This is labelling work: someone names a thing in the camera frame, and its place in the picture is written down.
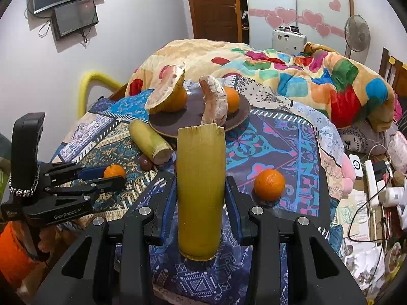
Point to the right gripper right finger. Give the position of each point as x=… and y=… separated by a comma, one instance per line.
x=316, y=275

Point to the sugarcane piece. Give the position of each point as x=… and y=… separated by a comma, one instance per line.
x=154, y=146
x=201, y=177

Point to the brown wooden door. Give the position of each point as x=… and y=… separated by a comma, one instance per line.
x=217, y=20

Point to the white appliance box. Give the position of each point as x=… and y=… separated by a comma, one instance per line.
x=288, y=39

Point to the patterned blue bedsheet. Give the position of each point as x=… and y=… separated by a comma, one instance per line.
x=277, y=136

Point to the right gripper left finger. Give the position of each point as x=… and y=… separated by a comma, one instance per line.
x=110, y=262

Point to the white power strip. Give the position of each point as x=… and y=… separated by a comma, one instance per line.
x=372, y=185

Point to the small pomelo segment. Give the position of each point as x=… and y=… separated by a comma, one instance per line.
x=215, y=101

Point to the small tangerine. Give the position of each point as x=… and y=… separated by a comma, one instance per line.
x=269, y=185
x=114, y=170

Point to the standing electric fan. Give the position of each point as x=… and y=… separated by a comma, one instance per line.
x=357, y=34

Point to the wooden headboard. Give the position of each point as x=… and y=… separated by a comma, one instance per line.
x=394, y=72

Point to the white bottle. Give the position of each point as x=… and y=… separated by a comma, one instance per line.
x=392, y=196

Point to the large orange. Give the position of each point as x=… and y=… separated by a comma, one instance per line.
x=177, y=101

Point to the stickered orange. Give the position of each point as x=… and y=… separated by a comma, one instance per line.
x=233, y=99

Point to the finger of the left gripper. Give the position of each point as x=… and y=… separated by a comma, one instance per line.
x=63, y=172
x=92, y=189

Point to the colourful patchwork quilt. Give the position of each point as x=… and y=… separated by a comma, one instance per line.
x=344, y=90

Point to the sliding door wardrobe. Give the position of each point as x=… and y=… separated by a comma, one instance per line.
x=321, y=21

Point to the large pomelo segment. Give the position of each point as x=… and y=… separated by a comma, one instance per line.
x=170, y=83

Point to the purple round plate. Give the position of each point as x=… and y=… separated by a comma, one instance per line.
x=167, y=124

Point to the dark red grape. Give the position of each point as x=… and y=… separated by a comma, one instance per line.
x=145, y=163

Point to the yellow foam padded rail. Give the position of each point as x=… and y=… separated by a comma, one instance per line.
x=90, y=80

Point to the left hand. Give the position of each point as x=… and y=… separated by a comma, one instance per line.
x=49, y=239

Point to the small wall monitor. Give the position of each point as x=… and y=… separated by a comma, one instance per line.
x=73, y=17

